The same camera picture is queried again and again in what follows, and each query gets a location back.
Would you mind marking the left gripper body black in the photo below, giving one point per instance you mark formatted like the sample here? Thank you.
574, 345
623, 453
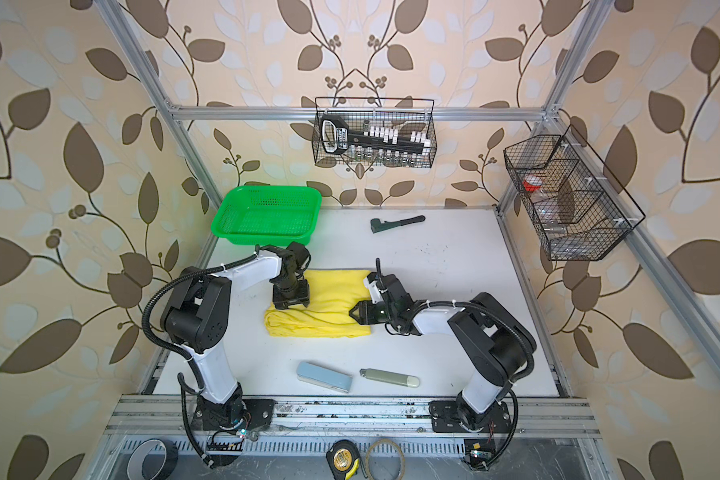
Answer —
292, 291

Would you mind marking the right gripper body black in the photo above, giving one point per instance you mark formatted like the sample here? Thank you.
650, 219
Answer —
376, 312

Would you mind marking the yellow trousers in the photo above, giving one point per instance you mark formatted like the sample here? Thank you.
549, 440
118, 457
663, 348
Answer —
333, 294

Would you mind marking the green plastic basket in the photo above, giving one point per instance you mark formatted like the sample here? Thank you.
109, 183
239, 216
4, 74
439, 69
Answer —
267, 215

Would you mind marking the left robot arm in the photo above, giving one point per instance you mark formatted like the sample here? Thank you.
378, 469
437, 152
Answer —
189, 316

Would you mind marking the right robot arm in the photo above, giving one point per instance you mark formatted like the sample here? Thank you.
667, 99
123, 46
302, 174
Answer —
499, 347

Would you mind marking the pale green utility knife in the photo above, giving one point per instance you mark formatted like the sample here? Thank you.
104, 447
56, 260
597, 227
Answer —
391, 378

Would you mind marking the blue grey sharpening block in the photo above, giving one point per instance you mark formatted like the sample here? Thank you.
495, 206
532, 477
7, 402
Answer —
324, 377

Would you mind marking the dark green pipe wrench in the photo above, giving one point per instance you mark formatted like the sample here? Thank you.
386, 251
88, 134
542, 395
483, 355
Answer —
378, 226

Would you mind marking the yellow black tape measure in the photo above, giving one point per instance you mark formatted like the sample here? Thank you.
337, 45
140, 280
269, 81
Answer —
343, 459

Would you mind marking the black tape roll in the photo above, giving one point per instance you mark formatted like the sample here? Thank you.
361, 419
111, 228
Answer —
153, 459

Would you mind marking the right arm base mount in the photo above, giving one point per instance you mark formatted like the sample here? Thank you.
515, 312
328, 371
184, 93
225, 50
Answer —
455, 416

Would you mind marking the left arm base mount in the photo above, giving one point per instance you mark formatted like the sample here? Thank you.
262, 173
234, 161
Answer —
235, 414

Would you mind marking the brown ring band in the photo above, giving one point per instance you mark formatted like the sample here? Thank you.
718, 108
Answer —
384, 452

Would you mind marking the back wire basket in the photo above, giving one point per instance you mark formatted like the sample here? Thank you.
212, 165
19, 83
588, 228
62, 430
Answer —
408, 114

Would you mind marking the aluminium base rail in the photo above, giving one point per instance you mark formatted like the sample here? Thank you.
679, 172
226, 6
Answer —
323, 416

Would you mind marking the side wire basket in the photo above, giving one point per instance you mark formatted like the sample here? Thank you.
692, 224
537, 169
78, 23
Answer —
583, 210

